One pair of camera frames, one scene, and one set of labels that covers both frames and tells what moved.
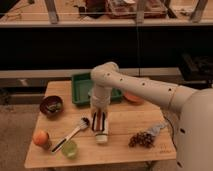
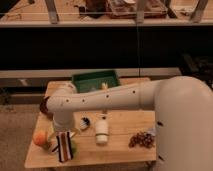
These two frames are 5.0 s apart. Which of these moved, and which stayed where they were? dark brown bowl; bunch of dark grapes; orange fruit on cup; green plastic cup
Moved: green plastic cup
Stayed: bunch of dark grapes; dark brown bowl; orange fruit on cup
